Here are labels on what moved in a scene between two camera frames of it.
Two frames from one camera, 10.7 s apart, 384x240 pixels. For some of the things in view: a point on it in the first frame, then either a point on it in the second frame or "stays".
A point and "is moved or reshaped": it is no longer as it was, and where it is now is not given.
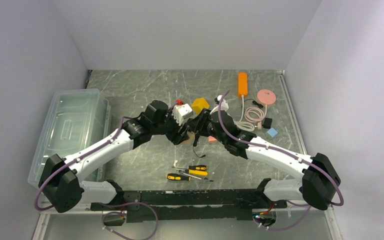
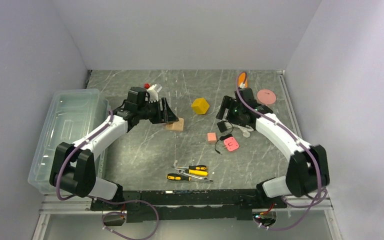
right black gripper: (197, 124) to (229, 103)
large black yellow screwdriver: (176, 176) stays
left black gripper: (177, 136) to (168, 115)
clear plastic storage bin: (76, 121) stays
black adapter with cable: (195, 144) is moved or reshaped
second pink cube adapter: (212, 140) stays
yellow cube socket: (198, 104) stays
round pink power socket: (266, 96) stays
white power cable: (246, 126) stays
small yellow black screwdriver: (194, 167) stays
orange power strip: (242, 84) stays
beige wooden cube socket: (191, 140) is moved or reshaped
